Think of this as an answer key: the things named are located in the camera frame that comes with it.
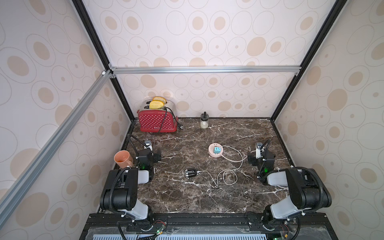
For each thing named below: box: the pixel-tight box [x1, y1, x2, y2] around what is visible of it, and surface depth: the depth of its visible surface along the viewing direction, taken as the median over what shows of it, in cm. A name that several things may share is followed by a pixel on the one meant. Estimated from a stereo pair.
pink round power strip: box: [208, 143, 224, 158], surface depth 100 cm
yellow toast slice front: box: [149, 100, 164, 109], surface depth 104 cm
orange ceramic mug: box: [114, 150, 134, 169], surface depth 90 cm
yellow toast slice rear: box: [152, 96, 167, 105], surface depth 108 cm
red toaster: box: [137, 98, 179, 133], surface depth 105 cm
